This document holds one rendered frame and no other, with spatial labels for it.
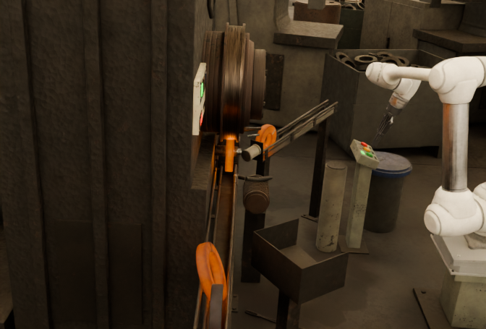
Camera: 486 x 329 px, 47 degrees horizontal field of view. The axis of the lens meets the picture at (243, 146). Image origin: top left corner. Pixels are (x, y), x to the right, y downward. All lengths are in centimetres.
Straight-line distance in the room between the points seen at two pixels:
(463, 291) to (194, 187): 143
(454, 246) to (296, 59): 267
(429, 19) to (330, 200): 329
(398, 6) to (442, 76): 401
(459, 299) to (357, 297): 49
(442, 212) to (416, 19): 379
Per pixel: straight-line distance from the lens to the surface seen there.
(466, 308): 286
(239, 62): 204
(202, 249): 172
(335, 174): 306
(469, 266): 265
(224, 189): 238
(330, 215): 316
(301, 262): 204
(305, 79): 494
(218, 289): 157
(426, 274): 328
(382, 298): 300
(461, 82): 238
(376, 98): 443
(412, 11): 613
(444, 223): 249
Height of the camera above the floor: 170
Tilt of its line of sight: 21 degrees down
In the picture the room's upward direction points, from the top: 4 degrees clockwise
